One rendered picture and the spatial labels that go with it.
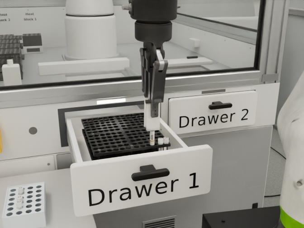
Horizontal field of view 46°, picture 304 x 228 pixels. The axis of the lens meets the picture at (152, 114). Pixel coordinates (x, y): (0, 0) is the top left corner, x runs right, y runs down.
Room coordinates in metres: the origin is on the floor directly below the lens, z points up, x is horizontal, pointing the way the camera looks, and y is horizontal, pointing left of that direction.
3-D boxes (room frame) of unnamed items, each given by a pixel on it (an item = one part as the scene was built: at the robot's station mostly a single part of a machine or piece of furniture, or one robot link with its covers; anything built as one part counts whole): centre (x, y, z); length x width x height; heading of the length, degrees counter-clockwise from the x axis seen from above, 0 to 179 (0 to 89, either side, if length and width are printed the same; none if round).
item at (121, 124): (0.83, 0.07, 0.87); 0.22 x 0.18 x 0.06; 18
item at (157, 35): (0.74, 0.00, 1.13); 0.08 x 0.07 x 0.09; 16
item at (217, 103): (1.01, -0.20, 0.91); 0.07 x 0.04 x 0.01; 108
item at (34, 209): (0.68, 0.28, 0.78); 0.12 x 0.08 x 0.04; 16
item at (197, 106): (1.04, -0.19, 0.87); 0.29 x 0.02 x 0.11; 108
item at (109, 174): (0.64, 0.01, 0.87); 0.29 x 0.02 x 0.11; 108
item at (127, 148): (0.73, 0.04, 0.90); 0.18 x 0.02 x 0.01; 108
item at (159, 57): (0.70, -0.01, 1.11); 0.05 x 0.02 x 0.05; 16
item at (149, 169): (0.61, 0.01, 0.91); 0.07 x 0.04 x 0.01; 108
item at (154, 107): (0.72, -0.01, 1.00); 0.03 x 0.01 x 0.05; 16
